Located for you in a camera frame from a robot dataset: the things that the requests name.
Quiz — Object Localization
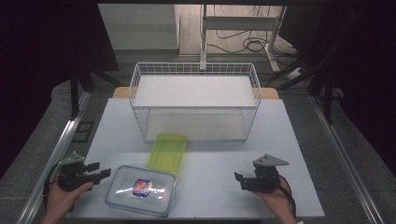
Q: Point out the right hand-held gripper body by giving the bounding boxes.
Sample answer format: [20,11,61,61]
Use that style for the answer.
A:
[243,153,290,191]

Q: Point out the yellow-green plastic lid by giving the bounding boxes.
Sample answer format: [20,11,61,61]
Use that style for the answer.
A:
[147,133,189,175]

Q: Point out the clear container with labelled lid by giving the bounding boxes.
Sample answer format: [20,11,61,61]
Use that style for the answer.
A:
[104,164,177,218]

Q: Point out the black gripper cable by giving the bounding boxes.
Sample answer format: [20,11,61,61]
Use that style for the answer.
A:
[42,161,64,203]
[278,175,297,217]

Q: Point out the aluminium rail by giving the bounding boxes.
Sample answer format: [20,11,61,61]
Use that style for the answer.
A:
[15,91,92,224]
[309,94,387,224]

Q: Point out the person's right hand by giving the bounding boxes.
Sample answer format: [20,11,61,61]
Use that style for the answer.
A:
[253,176,298,224]

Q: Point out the black floor plate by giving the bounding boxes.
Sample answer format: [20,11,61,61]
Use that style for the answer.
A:
[72,120,94,144]

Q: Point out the person's left hand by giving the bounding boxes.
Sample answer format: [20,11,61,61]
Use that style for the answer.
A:
[41,181,94,223]

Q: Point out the dark curtain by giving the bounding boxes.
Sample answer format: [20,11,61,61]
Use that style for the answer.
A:
[0,0,120,180]
[278,0,396,176]

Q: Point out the wooden table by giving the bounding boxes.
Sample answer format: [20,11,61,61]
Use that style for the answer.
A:
[111,86,280,101]

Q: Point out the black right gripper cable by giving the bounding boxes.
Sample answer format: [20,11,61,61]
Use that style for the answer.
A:
[278,175,297,217]

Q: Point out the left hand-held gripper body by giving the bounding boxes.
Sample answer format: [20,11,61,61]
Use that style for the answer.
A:
[57,151,94,191]

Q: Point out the black cables on floor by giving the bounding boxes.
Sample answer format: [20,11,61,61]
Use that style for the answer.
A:
[206,5,300,60]

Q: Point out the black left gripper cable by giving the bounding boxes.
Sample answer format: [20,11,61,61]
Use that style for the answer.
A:
[42,161,64,203]

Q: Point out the white power strip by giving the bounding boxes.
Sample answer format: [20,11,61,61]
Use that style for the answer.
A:
[285,66,304,81]

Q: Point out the white wire rack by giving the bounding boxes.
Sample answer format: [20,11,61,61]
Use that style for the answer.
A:
[128,62,262,143]

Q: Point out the white metal desk frame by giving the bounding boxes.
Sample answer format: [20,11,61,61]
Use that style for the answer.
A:
[199,4,288,73]

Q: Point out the black metal stand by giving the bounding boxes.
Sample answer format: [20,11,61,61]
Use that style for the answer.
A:
[69,64,123,120]
[274,8,368,126]

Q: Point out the white cabinet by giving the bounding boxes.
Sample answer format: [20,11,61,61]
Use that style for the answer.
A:
[97,3,180,51]

